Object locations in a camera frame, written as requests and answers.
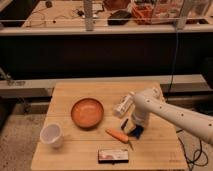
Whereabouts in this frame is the orange carrot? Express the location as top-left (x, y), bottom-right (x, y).
top-left (105, 128), bottom-right (133, 149)

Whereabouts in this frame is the orange wooden bowl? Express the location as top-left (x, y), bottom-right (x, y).
top-left (71, 98), bottom-right (104, 129)

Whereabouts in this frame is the wooden table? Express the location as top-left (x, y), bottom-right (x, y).
top-left (31, 81), bottom-right (187, 171)

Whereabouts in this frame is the white ceramic cup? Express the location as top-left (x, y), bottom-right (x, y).
top-left (40, 123), bottom-right (63, 148)

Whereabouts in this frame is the black cable on floor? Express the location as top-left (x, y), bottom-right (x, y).
top-left (176, 128), bottom-right (209, 171)

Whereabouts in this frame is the orange crate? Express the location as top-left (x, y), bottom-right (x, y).
top-left (132, 5), bottom-right (153, 25)

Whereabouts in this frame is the black pan on bench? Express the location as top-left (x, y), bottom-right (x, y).
top-left (107, 10), bottom-right (131, 26)

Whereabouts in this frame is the white vertical post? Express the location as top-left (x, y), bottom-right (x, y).
top-left (83, 0), bottom-right (93, 31)

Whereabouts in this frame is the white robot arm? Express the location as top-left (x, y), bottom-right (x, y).
top-left (131, 88), bottom-right (213, 146)

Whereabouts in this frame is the black box with white label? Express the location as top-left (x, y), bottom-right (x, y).
top-left (98, 149), bottom-right (129, 164)

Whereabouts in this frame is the white plastic bottle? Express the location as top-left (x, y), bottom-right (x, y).
top-left (113, 93), bottom-right (133, 118)

